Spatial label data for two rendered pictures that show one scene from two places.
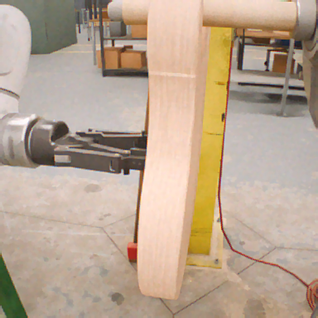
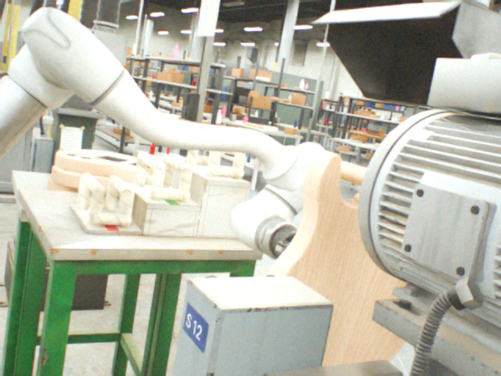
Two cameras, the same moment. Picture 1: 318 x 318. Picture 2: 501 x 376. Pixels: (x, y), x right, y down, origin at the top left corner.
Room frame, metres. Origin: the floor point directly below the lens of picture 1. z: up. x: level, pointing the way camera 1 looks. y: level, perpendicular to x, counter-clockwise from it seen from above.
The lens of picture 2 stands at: (-0.40, -0.63, 1.35)
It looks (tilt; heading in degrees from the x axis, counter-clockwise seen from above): 9 degrees down; 49
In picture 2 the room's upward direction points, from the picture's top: 10 degrees clockwise
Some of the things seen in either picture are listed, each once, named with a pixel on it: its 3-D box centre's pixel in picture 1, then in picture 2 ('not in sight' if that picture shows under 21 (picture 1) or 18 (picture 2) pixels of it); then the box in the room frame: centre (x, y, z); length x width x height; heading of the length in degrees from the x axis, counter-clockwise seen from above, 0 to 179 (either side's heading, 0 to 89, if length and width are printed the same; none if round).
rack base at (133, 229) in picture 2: not in sight; (104, 218); (0.32, 0.80, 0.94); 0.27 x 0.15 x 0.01; 79
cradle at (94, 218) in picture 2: not in sight; (110, 218); (0.30, 0.71, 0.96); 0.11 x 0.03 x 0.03; 169
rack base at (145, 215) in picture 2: not in sight; (157, 208); (0.47, 0.77, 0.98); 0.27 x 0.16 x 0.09; 79
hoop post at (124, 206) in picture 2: not in sight; (126, 209); (0.34, 0.71, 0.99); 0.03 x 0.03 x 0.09
